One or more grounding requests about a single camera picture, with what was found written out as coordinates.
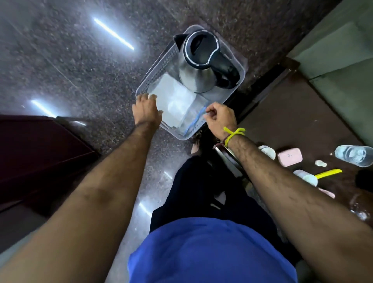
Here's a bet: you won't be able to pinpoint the person's left hand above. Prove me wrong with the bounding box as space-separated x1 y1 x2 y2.
132 93 163 129

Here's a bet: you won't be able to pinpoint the person's right hand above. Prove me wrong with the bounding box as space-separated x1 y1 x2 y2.
203 102 238 141

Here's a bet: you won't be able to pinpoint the translucent plastic basket tray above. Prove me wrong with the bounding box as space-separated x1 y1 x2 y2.
135 25 247 141

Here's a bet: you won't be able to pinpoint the person's right forearm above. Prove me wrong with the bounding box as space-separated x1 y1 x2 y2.
226 133 373 283

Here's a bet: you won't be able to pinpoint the person's left forearm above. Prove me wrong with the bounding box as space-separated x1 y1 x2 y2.
0 121 159 283

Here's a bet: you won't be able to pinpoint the clear bag with blue zip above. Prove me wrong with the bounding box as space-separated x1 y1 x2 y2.
175 96 210 136

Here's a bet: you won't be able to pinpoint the yellow wrist thread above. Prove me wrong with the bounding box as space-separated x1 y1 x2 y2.
223 126 246 148

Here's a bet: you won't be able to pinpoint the white folded paper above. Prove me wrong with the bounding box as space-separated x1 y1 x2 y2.
156 73 209 129

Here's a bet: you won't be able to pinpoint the steel kettle with black lid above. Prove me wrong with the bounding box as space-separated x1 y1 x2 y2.
173 30 241 94

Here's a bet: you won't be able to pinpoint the white cup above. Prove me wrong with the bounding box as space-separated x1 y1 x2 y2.
258 145 276 160

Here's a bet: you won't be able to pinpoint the black trousers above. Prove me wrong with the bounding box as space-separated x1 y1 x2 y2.
149 156 292 257

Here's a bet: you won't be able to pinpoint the pink rectangular case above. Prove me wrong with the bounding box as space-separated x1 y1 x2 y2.
277 148 303 167

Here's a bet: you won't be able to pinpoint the white round container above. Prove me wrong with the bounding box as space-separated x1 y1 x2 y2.
293 170 319 187

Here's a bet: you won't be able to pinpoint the dark red cabinet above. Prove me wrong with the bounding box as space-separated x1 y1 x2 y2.
0 115 101 216

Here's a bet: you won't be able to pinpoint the yellow plastic tool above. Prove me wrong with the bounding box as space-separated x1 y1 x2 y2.
315 169 343 180

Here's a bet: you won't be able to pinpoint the blue shirt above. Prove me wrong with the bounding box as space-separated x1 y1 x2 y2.
128 217 298 283

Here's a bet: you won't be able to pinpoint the pink flat item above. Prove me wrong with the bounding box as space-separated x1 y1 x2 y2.
318 187 336 199

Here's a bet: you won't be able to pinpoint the green cushion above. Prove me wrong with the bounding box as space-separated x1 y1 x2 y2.
287 0 373 146

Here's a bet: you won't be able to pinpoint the clear plastic water bottle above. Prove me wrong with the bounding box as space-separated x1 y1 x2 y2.
335 145 373 168

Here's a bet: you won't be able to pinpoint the black object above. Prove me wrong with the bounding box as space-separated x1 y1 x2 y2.
356 169 373 193

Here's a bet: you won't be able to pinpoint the clear drinking glass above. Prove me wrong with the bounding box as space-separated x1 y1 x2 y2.
350 192 373 222

